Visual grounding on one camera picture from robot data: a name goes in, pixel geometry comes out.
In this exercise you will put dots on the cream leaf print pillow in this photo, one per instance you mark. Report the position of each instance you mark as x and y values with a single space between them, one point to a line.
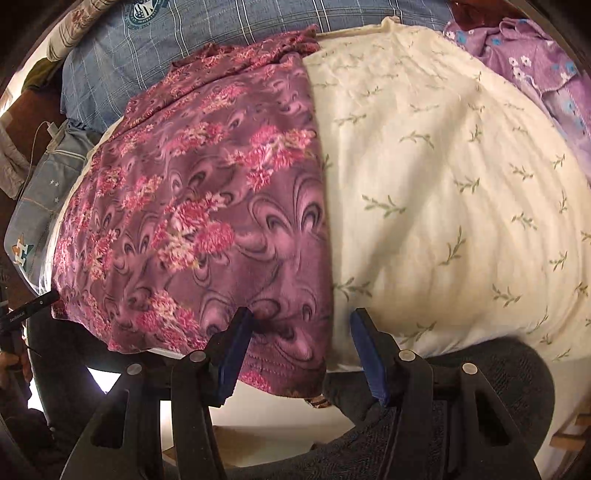
438 207

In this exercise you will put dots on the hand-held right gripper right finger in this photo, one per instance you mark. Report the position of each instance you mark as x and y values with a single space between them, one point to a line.
369 355

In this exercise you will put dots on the cream floral striped cloth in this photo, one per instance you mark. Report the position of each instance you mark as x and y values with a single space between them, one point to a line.
81 23

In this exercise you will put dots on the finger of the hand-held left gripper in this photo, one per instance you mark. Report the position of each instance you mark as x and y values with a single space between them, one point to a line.
39 303

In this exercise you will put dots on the grey hanging cloth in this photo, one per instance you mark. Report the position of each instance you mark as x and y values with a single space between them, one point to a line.
11 157

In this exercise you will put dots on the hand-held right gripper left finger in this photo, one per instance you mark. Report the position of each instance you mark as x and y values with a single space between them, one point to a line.
234 355

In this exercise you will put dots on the maroon floral garment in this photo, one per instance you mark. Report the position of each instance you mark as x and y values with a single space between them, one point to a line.
194 221

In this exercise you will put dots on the blue plaid pillow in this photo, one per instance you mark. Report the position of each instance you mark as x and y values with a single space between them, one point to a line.
152 50

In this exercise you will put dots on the green cloth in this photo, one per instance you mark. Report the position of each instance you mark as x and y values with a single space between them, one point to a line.
42 74

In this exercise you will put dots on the white charger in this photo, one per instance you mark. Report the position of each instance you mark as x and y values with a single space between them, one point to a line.
54 130

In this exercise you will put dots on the purple floral garment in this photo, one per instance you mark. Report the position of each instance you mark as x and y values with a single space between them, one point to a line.
535 78

